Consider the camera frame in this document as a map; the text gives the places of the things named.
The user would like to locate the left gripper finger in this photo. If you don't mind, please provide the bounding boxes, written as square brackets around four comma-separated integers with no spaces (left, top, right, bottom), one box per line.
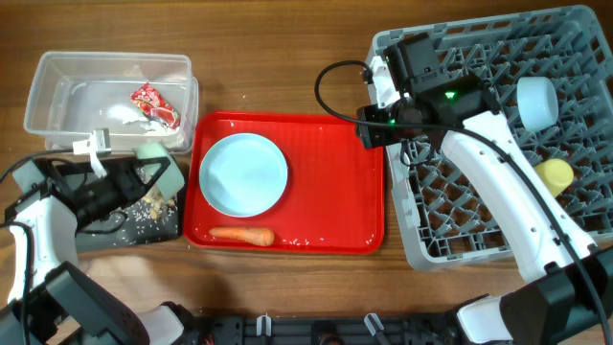
[136,156,170,173]
[137,172,163,201]

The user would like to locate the green bowl with food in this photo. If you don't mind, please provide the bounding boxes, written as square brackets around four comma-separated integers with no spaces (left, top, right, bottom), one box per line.
[132,142,185,200]

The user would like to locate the red snack wrapper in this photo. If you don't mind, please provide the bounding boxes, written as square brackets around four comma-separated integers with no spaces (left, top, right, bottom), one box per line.
[130,83,180,129]

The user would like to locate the white napkin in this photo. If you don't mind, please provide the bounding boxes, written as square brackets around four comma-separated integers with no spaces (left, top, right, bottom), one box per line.
[98,103,186,150]

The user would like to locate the light blue plate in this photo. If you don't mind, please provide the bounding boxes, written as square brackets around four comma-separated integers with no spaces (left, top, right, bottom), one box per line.
[197,133,289,219]

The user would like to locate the orange carrot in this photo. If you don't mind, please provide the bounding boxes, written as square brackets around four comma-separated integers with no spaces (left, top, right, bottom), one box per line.
[209,227,275,246]

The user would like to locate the light blue bowl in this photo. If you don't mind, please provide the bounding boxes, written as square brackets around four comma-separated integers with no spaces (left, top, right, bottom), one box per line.
[516,77,559,132]

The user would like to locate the yellow plastic cup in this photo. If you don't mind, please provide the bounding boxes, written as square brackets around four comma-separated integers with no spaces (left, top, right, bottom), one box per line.
[534,158,575,197]

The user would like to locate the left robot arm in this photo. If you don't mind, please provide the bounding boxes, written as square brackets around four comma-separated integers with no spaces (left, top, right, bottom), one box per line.
[1,156,191,344]

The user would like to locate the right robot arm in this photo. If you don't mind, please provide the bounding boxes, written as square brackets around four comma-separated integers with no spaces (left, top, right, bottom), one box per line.
[358,34,612,344]

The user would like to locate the grey dishwasher rack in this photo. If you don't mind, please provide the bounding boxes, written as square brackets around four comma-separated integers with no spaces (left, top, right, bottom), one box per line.
[367,6,612,271]

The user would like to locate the spilled rice and peanuts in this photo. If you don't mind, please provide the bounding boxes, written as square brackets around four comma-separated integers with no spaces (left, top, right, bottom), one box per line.
[78,195,179,245]

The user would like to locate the black plastic tray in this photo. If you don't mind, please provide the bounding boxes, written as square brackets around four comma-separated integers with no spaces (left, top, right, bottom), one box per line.
[33,155,186,254]

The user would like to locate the clear plastic bin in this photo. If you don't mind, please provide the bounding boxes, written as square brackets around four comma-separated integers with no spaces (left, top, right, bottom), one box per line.
[24,52,199,154]

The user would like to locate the red serving tray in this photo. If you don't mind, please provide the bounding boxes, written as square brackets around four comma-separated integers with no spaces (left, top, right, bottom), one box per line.
[182,111,385,255]

